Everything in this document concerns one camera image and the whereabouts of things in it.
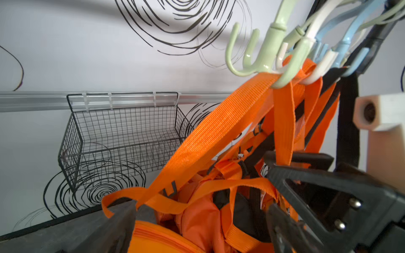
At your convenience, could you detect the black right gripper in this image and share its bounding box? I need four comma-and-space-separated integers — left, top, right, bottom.
264, 151, 405, 253

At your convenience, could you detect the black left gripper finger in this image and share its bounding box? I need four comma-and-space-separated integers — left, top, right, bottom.
57, 201, 137, 253

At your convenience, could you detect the black crescent shoulder bag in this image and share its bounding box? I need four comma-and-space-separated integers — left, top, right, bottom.
240, 67, 361, 241

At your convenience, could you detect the red-orange strap sling bag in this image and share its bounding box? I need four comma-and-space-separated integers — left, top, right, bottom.
154, 58, 341, 253

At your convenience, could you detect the orange bag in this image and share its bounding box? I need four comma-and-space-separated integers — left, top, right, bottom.
102, 73, 294, 253

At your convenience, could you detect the middle light green hook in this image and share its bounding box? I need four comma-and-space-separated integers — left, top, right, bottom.
271, 0, 354, 89

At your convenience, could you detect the light blue swivel hook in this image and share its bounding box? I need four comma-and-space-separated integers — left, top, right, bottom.
341, 47, 370, 78

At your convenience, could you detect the left light green hook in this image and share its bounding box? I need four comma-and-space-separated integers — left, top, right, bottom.
225, 1, 297, 77

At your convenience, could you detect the middle white hook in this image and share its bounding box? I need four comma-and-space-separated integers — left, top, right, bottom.
275, 0, 344, 86

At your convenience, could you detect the light green swivel hook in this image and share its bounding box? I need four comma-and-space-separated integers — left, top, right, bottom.
356, 0, 405, 32

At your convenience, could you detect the dark grey clothes rack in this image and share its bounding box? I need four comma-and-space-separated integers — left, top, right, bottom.
305, 0, 405, 77

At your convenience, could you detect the black wire basket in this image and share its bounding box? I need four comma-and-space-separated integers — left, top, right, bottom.
58, 92, 193, 192

